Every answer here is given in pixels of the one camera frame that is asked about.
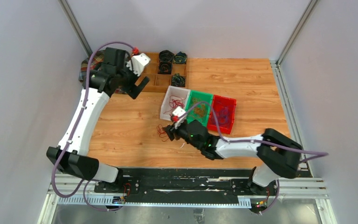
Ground orange cable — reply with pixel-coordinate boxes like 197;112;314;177
188;97;211;121

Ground blue purple cable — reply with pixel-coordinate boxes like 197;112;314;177
211;103;234;126

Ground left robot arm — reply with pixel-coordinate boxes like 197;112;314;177
47;47;151;193

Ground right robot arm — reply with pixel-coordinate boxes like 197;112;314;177
163;120;303;195

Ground wooden compartment tray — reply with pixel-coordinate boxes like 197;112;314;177
135;52;189;92

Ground green plastic bin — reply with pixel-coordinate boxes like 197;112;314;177
186;90;213;127

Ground plaid cloth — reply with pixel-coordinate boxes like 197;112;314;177
79;51;105;83

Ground white plastic bin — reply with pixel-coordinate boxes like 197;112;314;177
159;86;191;121

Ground rolled dark sock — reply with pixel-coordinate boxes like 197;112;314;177
158;50;174;63
171;73;186;87
158;61;172;75

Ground red plastic bin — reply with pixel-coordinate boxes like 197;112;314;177
212;95;236;134

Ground rolled teal sock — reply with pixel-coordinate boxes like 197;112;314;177
173;51;187;64

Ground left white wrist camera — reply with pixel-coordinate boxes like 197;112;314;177
126;53;151;77

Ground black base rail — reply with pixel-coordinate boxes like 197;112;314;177
94;167;279;205

